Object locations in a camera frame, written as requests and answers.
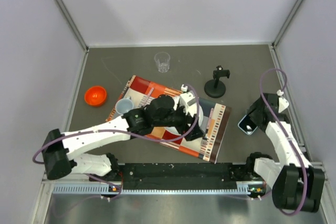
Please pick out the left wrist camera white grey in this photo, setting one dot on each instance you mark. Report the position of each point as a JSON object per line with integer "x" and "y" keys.
{"x": 188, "y": 101}

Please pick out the black phone stand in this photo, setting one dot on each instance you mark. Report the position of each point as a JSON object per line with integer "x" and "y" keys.
{"x": 215, "y": 88}

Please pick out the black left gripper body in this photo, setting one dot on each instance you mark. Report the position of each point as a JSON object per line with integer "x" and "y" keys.
{"x": 178, "y": 118}

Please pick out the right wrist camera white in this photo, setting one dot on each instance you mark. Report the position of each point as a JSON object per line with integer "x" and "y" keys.
{"x": 282, "y": 101}

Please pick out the colourful patterned placemat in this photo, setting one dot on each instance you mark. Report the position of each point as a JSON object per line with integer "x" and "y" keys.
{"x": 214, "y": 124}

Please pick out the phone with light blue case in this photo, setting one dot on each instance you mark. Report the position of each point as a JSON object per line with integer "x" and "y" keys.
{"x": 246, "y": 125}

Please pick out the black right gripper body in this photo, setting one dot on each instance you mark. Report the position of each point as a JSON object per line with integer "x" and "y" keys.
{"x": 254, "y": 115}

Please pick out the white paper plate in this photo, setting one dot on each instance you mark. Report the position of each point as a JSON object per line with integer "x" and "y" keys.
{"x": 192, "y": 110}

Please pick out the clear plastic cup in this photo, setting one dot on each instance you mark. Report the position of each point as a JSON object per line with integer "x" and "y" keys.
{"x": 162, "y": 60}

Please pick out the grey slotted cable duct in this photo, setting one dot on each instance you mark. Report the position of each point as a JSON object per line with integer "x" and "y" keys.
{"x": 107, "y": 190}

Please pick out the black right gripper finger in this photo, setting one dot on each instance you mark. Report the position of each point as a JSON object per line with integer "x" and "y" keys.
{"x": 256, "y": 108}
{"x": 260, "y": 121}

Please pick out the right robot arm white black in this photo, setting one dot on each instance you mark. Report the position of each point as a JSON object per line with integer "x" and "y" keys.
{"x": 295, "y": 184}

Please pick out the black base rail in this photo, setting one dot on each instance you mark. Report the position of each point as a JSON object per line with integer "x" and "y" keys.
{"x": 182, "y": 176}

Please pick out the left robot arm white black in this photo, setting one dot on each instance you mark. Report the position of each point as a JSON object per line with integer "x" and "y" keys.
{"x": 66, "y": 153}

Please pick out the orange plastic bowl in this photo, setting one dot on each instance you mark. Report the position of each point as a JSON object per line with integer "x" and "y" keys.
{"x": 95, "y": 96}

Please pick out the grey small mug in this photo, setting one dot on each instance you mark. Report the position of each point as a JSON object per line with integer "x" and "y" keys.
{"x": 124, "y": 105}

